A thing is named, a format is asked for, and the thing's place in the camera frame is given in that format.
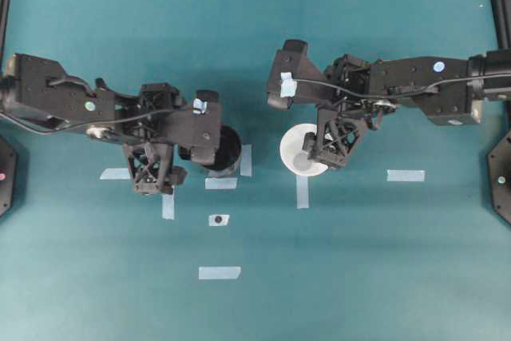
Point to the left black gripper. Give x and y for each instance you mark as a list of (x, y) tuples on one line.
[(140, 131)]

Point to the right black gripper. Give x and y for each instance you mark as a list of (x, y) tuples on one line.
[(343, 122)]

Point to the black plastic cup holder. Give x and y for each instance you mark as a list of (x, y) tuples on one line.
[(227, 157)]

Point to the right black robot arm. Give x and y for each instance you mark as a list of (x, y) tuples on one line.
[(446, 90)]

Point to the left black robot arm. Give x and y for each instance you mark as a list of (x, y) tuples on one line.
[(38, 95)]

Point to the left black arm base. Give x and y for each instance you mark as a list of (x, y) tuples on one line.
[(8, 168)]

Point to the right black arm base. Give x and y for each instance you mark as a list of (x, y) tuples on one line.
[(498, 161)]

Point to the blue tape strip near holder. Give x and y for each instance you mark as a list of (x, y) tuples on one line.
[(246, 161)]

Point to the blue tape strip far left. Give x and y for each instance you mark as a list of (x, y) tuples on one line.
[(115, 174)]

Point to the blue tape strip vertical left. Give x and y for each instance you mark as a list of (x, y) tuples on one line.
[(168, 207)]

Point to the blue tape strip vertical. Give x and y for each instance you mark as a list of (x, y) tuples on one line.
[(168, 207), (302, 192)]

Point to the blue tape strip vertical centre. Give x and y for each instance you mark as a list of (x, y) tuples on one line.
[(302, 192)]

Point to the blue tape strip centre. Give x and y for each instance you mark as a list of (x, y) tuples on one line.
[(227, 183)]

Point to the blue tape strip right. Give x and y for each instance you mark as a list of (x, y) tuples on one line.
[(405, 175)]

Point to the tape patch with black screw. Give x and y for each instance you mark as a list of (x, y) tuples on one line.
[(218, 220)]

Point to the blue tape strip bottom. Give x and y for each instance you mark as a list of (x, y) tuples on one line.
[(219, 272)]

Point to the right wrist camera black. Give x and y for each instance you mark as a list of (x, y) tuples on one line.
[(294, 79)]

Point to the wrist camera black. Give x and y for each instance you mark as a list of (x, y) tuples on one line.
[(196, 132), (294, 79)]

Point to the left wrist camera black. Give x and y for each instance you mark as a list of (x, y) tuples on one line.
[(196, 132)]

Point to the left black frame post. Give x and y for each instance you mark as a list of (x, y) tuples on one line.
[(4, 10)]

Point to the black frame post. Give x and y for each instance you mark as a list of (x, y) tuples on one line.
[(501, 17), (4, 10)]

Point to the right black frame post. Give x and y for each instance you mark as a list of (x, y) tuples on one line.
[(501, 17)]

